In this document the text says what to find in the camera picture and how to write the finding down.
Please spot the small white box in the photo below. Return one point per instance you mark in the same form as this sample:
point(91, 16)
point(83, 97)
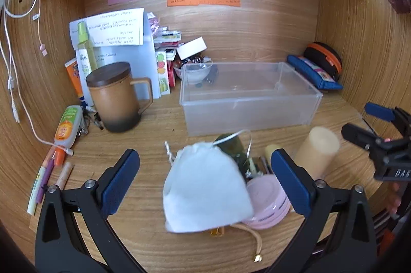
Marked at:
point(191, 48)

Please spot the black orange round case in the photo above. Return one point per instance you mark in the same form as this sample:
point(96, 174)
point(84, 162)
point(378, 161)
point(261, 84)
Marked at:
point(321, 55)

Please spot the purple pen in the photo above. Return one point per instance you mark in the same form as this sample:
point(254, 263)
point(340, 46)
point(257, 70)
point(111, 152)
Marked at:
point(45, 180)

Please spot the orange green squeeze bottle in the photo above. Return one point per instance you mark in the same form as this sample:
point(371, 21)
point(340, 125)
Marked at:
point(65, 128)

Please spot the pink round compact case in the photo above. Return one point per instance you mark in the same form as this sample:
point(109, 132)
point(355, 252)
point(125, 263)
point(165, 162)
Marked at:
point(266, 205)

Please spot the dark green spray bottle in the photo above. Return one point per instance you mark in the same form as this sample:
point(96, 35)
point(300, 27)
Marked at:
point(231, 148)

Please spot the group of pens and markers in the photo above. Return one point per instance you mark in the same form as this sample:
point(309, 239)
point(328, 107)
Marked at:
point(35, 192)

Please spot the pile of small packets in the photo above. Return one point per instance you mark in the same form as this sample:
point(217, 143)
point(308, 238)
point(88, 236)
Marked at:
point(167, 39)

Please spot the yellow-green spray bottle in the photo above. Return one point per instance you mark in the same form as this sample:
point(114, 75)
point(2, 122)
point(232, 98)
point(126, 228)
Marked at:
point(84, 48)

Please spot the fruit print box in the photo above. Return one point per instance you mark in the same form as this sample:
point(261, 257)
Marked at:
point(162, 74)

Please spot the clear plastic storage box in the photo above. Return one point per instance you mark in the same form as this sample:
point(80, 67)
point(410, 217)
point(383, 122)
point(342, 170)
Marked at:
point(250, 112)

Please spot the orange tube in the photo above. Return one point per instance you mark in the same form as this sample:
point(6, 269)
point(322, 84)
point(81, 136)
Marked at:
point(74, 77)

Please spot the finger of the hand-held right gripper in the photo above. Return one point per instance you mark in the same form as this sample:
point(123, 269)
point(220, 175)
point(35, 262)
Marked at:
point(356, 132)
point(379, 110)

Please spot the white plastic file box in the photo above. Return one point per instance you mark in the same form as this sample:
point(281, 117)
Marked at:
point(135, 67)

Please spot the cream pillar candle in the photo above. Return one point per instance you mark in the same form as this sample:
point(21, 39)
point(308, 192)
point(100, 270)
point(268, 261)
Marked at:
point(316, 148)

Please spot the orange tassel bead charm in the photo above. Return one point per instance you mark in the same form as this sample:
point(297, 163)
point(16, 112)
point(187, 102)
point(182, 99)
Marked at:
point(216, 231)

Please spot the brown mug with lid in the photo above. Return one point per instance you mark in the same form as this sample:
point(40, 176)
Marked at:
point(112, 99)

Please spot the metal keyring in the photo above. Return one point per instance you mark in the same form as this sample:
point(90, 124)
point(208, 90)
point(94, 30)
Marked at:
point(88, 122)

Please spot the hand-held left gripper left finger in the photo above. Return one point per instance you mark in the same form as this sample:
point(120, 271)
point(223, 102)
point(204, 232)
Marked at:
point(120, 183)

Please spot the wooden desktop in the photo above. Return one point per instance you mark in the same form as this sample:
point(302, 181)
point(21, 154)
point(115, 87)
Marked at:
point(144, 138)

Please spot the blue zip pouch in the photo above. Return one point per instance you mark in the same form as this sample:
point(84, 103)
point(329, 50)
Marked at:
point(327, 83)

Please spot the orange marker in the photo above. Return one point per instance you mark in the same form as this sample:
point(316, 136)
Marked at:
point(59, 157)

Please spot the person's right hand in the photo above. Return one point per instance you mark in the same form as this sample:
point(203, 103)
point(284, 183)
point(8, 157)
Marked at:
point(394, 199)

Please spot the white handwritten paper sheet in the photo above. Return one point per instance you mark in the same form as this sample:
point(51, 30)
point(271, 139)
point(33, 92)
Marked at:
point(118, 26)

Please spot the gold cylinder tube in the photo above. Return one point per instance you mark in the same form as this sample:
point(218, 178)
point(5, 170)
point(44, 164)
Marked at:
point(269, 152)

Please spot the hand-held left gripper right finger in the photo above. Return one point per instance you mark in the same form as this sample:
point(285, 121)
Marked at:
point(289, 183)

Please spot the beige pen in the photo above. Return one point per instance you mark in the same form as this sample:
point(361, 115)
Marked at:
point(64, 176)

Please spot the glass bowl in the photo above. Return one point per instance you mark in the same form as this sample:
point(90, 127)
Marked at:
point(194, 75)

